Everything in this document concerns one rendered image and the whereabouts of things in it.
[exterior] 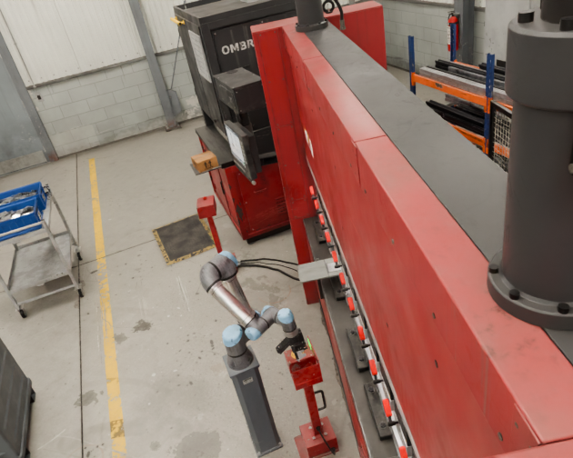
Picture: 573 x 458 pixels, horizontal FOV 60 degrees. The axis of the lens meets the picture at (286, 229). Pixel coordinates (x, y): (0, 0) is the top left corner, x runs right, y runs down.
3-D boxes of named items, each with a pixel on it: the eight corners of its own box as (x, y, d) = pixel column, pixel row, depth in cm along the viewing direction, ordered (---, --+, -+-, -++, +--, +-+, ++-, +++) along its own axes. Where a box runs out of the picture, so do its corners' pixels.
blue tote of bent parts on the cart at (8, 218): (-8, 229, 485) (-17, 213, 475) (44, 213, 496) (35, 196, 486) (-14, 246, 455) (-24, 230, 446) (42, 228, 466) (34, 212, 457)
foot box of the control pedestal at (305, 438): (293, 438, 327) (290, 426, 321) (329, 425, 331) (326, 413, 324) (302, 464, 310) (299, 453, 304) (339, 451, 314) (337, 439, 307)
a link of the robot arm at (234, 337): (222, 351, 283) (216, 333, 276) (237, 336, 291) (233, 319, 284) (236, 359, 276) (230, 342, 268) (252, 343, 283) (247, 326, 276)
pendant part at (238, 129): (233, 162, 415) (223, 121, 396) (246, 157, 418) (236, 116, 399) (251, 180, 379) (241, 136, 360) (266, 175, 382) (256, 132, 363)
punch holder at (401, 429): (395, 424, 191) (392, 396, 182) (417, 420, 191) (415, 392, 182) (407, 460, 178) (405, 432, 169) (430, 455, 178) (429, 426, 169)
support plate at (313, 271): (296, 266, 319) (296, 265, 318) (336, 258, 319) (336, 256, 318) (300, 283, 303) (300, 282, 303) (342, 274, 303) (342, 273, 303)
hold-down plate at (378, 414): (364, 387, 244) (363, 383, 243) (374, 385, 244) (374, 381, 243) (380, 441, 219) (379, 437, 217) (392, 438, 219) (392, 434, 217)
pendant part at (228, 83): (236, 173, 429) (212, 74, 385) (263, 164, 436) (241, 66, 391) (256, 194, 388) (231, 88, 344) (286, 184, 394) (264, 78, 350)
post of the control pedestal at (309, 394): (312, 429, 317) (298, 372, 288) (320, 426, 317) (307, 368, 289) (315, 436, 312) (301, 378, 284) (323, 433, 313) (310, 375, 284)
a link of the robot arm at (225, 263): (238, 339, 290) (201, 261, 269) (256, 323, 298) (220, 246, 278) (252, 343, 281) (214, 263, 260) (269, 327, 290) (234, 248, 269)
